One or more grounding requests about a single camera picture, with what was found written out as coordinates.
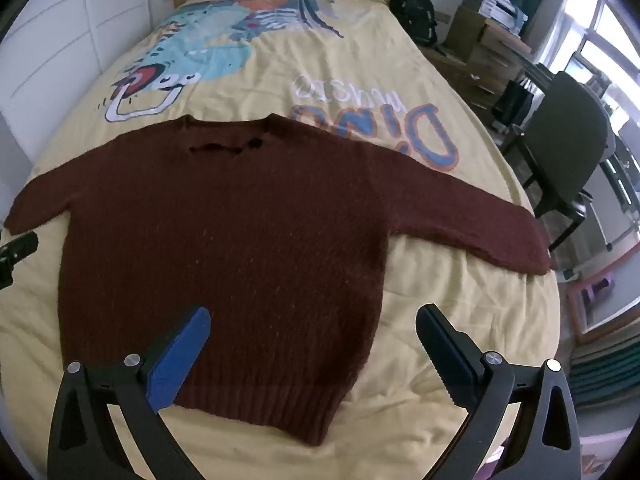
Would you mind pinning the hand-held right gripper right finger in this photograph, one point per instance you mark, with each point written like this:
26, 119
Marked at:
450, 355

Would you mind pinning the wooden framed board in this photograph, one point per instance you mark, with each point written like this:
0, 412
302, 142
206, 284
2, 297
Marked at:
607, 305

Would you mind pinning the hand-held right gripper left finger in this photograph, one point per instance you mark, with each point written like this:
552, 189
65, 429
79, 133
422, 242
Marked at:
180, 355

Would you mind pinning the green striped mat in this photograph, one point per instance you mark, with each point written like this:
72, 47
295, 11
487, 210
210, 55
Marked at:
607, 370

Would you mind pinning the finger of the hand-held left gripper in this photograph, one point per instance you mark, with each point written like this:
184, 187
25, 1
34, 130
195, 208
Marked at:
17, 250

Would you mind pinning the white boxes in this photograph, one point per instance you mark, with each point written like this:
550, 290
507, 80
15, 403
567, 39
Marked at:
497, 7

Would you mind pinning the dark green chair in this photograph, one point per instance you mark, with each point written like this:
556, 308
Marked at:
565, 135

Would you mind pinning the brown knitted sweater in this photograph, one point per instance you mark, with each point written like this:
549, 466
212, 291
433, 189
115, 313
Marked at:
225, 240

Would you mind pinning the window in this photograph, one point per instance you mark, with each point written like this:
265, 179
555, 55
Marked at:
607, 45

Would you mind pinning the yellow printed bedsheet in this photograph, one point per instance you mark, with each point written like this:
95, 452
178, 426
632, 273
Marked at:
350, 70

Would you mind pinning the black paper bag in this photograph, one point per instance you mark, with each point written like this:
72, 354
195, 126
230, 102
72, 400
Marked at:
515, 102

